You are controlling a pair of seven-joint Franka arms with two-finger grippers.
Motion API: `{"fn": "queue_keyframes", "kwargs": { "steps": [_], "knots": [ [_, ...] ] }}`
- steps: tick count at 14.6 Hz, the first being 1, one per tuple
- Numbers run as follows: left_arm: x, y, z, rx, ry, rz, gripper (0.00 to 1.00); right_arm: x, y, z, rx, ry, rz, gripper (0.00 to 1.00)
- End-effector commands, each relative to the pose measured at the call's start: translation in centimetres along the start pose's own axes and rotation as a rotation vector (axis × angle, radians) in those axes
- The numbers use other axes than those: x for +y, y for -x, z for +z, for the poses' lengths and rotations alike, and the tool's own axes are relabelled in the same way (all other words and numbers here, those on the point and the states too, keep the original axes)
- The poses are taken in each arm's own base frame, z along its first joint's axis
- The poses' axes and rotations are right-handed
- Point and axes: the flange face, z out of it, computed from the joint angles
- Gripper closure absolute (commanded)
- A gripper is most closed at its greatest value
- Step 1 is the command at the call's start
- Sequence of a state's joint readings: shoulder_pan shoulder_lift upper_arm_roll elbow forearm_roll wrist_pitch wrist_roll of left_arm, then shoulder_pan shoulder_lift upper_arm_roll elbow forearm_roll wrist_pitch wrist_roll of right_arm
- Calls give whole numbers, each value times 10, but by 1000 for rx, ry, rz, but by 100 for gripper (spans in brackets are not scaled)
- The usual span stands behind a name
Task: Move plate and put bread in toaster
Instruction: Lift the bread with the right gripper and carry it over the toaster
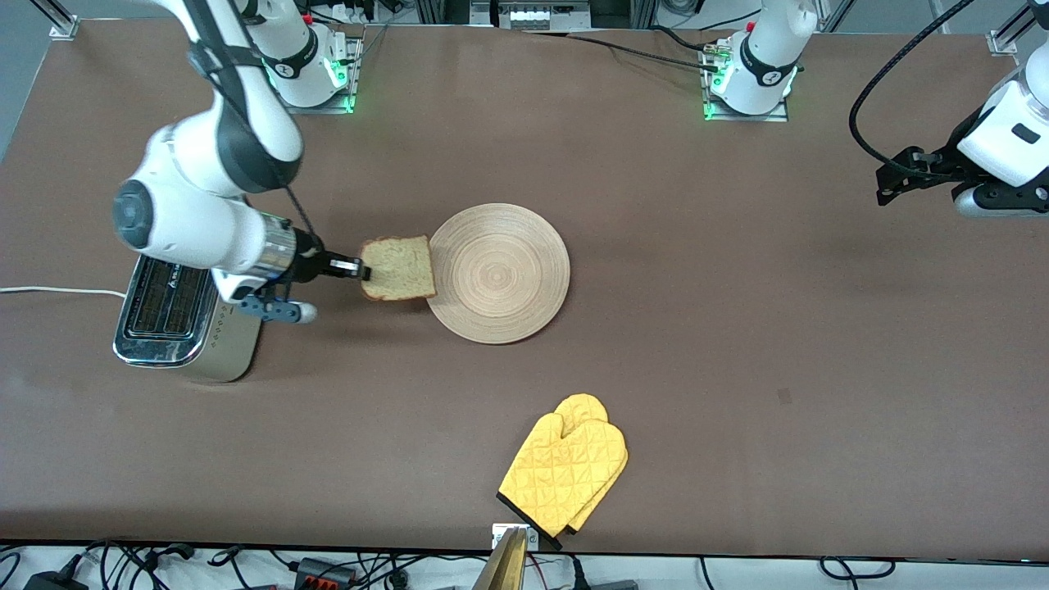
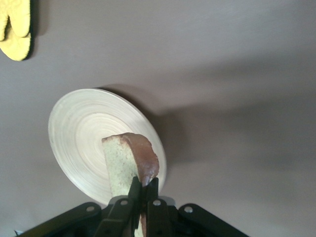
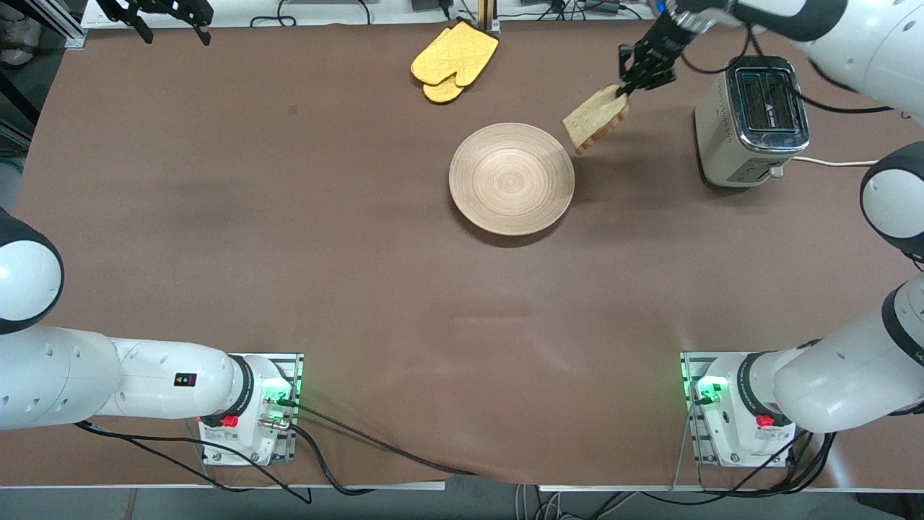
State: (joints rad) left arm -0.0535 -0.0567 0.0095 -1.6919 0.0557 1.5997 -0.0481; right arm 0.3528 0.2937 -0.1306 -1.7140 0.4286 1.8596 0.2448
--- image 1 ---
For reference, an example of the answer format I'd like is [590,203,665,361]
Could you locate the brown bread slice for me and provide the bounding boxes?
[359,235,438,302]

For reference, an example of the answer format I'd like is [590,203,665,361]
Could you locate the round wooden plate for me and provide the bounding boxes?
[426,202,571,345]

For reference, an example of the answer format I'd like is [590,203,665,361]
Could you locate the silver beige two-slot toaster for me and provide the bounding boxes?
[112,254,265,384]

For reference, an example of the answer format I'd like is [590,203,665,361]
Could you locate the yellow quilted oven mitt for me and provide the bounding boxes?
[554,393,629,533]
[497,412,629,551]

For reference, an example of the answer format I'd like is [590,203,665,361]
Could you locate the black orange connector block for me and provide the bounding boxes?
[293,557,359,588]

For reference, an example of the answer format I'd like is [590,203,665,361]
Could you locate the grey power strip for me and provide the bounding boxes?
[471,0,593,32]

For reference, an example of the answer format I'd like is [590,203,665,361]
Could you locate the black power adapter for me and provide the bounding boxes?
[23,571,89,590]

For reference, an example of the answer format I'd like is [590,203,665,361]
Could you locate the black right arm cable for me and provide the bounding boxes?
[188,33,322,240]

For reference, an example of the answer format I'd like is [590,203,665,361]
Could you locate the aluminium frame post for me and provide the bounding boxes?
[33,0,80,40]
[988,4,1032,57]

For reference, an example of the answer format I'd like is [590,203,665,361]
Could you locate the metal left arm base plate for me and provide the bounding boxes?
[702,39,792,124]

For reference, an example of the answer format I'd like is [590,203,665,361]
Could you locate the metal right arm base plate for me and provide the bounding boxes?
[270,34,365,116]

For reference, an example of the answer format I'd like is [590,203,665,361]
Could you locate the white toaster power cord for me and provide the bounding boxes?
[0,285,129,301]

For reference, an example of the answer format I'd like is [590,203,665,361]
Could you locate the black cable on table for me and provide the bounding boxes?
[565,31,724,73]

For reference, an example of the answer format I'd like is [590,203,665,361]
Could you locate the small white mount box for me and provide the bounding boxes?
[492,524,539,551]

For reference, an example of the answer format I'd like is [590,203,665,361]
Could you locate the tan metal camera bracket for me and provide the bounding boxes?
[471,526,529,590]

